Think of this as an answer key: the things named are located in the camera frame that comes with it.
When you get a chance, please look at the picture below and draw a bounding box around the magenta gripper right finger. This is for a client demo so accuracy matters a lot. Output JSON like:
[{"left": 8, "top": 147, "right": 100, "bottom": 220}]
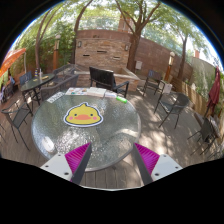
[{"left": 133, "top": 143, "right": 182, "bottom": 185}]

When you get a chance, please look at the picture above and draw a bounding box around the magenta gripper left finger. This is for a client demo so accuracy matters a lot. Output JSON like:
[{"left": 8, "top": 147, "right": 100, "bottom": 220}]
[{"left": 41, "top": 143, "right": 92, "bottom": 185}]

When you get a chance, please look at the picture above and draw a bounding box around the white computer mouse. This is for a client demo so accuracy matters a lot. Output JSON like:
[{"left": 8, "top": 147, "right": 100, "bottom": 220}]
[{"left": 42, "top": 136, "right": 54, "bottom": 153}]

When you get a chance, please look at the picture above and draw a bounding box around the round glass patio table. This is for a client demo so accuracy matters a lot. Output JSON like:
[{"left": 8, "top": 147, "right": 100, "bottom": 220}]
[{"left": 31, "top": 94, "right": 141, "bottom": 171}]

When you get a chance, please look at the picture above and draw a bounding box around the black chair far right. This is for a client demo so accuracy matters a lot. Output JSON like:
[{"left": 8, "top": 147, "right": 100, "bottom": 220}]
[{"left": 195, "top": 116, "right": 220, "bottom": 153}]

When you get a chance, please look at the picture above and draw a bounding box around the black metal chair right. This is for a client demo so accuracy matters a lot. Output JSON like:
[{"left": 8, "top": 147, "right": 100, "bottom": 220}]
[{"left": 156, "top": 92, "right": 189, "bottom": 127}]

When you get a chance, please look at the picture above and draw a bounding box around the black metal chair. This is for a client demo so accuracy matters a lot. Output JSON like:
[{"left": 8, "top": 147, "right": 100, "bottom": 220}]
[
  {"left": 156, "top": 92, "right": 189, "bottom": 127},
  {"left": 1, "top": 102, "right": 33, "bottom": 150}
]

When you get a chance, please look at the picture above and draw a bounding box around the grey keyboard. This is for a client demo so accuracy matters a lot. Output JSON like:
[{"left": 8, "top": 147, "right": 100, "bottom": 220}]
[{"left": 47, "top": 92, "right": 64, "bottom": 103}]

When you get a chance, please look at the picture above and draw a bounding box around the green marker pen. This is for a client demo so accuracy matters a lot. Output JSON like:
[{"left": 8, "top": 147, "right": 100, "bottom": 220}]
[{"left": 116, "top": 96, "right": 127, "bottom": 103}]

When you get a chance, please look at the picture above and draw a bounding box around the open white book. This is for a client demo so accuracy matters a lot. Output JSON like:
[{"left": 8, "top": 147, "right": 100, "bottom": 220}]
[{"left": 66, "top": 87, "right": 106, "bottom": 97}]

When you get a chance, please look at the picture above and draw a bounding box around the black metal chair left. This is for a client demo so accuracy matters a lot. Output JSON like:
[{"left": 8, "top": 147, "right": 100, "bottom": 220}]
[{"left": 1, "top": 102, "right": 33, "bottom": 150}]

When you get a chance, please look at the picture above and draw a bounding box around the blue folding chair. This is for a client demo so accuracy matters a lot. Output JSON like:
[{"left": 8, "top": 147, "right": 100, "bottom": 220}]
[{"left": 143, "top": 70, "right": 162, "bottom": 93}]

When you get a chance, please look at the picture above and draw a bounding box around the black mesh chair behind table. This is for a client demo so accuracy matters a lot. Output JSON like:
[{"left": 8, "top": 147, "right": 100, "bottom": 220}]
[{"left": 40, "top": 75, "right": 78, "bottom": 101}]

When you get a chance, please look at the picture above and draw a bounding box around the dark round side table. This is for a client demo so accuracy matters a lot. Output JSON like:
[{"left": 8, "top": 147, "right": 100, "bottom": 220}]
[{"left": 21, "top": 73, "right": 55, "bottom": 102}]

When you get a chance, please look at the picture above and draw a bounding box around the closed maroon patio umbrella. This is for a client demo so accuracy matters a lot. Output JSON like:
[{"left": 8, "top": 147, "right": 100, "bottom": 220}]
[{"left": 204, "top": 67, "right": 220, "bottom": 116}]

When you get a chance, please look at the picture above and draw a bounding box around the black wicker chair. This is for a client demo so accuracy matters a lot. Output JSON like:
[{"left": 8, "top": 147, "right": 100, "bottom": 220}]
[{"left": 89, "top": 66, "right": 129, "bottom": 96}]

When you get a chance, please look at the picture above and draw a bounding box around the orange patio umbrella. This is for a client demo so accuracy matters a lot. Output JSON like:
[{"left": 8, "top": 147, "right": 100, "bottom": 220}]
[{"left": 0, "top": 48, "right": 26, "bottom": 77}]

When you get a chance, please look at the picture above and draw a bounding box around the brick fountain wall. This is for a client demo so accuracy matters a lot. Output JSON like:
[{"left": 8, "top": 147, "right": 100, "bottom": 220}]
[{"left": 75, "top": 29, "right": 131, "bottom": 68}]

